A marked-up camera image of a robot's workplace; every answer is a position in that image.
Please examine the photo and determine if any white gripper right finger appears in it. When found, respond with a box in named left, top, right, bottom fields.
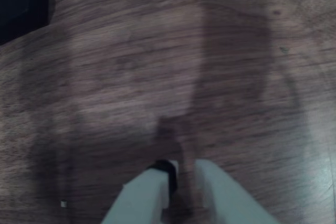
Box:
left=195, top=158, right=280, bottom=224

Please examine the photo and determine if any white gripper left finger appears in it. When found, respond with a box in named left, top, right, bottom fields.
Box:
left=101, top=158, right=181, bottom=224

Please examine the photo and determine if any black open box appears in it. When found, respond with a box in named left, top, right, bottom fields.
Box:
left=0, top=0, right=57, bottom=45

